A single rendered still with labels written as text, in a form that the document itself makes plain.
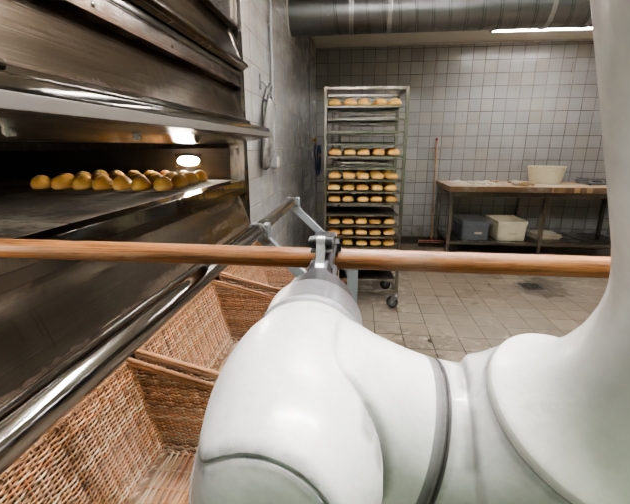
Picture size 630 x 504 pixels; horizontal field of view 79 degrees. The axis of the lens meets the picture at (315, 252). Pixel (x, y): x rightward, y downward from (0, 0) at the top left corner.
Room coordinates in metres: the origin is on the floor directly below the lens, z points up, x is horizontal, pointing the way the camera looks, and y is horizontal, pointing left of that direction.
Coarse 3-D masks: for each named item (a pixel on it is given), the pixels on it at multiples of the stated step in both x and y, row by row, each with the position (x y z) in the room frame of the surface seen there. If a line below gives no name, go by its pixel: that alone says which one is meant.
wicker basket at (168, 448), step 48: (144, 384) 0.82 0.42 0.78; (192, 384) 0.80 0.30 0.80; (48, 432) 0.59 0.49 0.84; (96, 432) 0.67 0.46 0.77; (144, 432) 0.78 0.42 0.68; (192, 432) 0.81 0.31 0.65; (0, 480) 0.49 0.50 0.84; (48, 480) 0.55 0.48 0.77; (96, 480) 0.63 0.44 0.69; (144, 480) 0.72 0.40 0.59
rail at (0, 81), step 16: (0, 80) 0.52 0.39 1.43; (16, 80) 0.54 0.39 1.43; (32, 80) 0.57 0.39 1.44; (48, 96) 0.59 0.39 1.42; (64, 96) 0.62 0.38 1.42; (80, 96) 0.66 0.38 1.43; (96, 96) 0.70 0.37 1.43; (112, 96) 0.75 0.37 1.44; (160, 112) 0.91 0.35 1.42; (176, 112) 1.00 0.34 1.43; (256, 128) 1.75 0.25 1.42
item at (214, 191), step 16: (192, 192) 1.46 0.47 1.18; (208, 192) 1.53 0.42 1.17; (224, 192) 1.71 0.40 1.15; (128, 208) 1.07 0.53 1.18; (144, 208) 1.07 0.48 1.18; (160, 208) 1.15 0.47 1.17; (176, 208) 1.25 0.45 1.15; (80, 224) 0.85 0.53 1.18; (96, 224) 0.86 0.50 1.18; (112, 224) 0.91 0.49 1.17; (128, 224) 0.98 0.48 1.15; (80, 240) 0.80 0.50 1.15; (96, 240) 0.85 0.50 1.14; (0, 272) 0.61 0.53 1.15
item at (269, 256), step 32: (0, 256) 0.57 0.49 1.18; (32, 256) 0.57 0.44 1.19; (64, 256) 0.56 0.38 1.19; (96, 256) 0.56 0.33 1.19; (128, 256) 0.55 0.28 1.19; (160, 256) 0.55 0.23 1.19; (192, 256) 0.54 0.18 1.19; (224, 256) 0.54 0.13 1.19; (256, 256) 0.53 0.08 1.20; (288, 256) 0.53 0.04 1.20; (352, 256) 0.52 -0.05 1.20; (384, 256) 0.52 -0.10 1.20; (416, 256) 0.52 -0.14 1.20; (448, 256) 0.51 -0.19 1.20; (480, 256) 0.51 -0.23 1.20; (512, 256) 0.51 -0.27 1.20; (544, 256) 0.51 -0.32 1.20; (576, 256) 0.50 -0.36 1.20
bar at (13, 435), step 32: (256, 224) 0.87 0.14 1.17; (192, 288) 0.48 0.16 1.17; (352, 288) 1.34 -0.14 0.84; (128, 320) 0.37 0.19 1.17; (160, 320) 0.39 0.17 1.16; (96, 352) 0.30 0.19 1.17; (128, 352) 0.33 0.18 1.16; (64, 384) 0.26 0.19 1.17; (96, 384) 0.28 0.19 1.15; (0, 416) 0.22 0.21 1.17; (32, 416) 0.22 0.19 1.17; (0, 448) 0.20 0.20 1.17
